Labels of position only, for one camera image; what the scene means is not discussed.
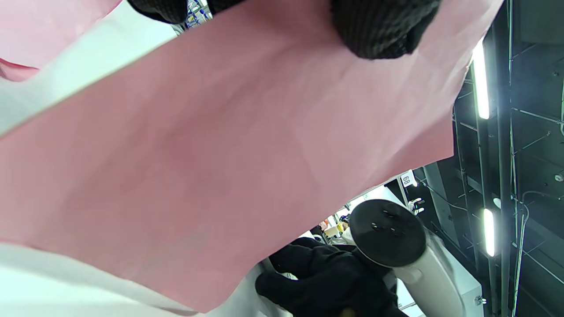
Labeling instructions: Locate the person's right hand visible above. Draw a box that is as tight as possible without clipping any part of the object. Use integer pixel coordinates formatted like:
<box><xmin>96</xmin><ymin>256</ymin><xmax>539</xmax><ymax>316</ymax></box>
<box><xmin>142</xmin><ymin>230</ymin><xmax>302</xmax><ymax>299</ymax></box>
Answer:
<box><xmin>255</xmin><ymin>237</ymin><xmax>410</xmax><ymax>317</ymax></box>

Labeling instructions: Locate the person's left hand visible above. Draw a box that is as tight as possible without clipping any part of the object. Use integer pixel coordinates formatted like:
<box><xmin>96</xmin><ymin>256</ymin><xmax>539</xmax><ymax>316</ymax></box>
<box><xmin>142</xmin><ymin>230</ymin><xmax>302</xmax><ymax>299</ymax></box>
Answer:
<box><xmin>128</xmin><ymin>0</ymin><xmax>442</xmax><ymax>60</ymax></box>

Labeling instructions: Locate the pink cloth sheet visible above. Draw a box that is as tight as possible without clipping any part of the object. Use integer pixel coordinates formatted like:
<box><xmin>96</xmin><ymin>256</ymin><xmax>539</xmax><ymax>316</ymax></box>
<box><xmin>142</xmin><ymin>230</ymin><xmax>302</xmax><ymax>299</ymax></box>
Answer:
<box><xmin>0</xmin><ymin>0</ymin><xmax>505</xmax><ymax>313</ymax></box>

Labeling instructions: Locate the white controller with black disc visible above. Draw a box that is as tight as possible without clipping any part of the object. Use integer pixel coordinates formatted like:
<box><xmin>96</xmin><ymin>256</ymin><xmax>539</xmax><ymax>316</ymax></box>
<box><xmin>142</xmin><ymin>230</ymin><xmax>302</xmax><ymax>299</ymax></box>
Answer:
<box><xmin>349</xmin><ymin>199</ymin><xmax>485</xmax><ymax>317</ymax></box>

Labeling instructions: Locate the long ceiling light tube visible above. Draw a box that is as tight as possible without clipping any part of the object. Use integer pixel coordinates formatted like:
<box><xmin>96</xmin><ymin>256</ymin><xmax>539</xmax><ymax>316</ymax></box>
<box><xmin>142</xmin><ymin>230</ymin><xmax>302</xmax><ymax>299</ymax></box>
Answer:
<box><xmin>471</xmin><ymin>37</ymin><xmax>491</xmax><ymax>120</ymax></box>

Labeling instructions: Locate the short ceiling light tube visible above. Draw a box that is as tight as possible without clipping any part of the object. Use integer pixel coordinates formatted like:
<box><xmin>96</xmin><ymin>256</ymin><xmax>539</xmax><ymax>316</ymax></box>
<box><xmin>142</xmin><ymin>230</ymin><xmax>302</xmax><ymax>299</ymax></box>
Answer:
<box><xmin>483</xmin><ymin>208</ymin><xmax>496</xmax><ymax>258</ymax></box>

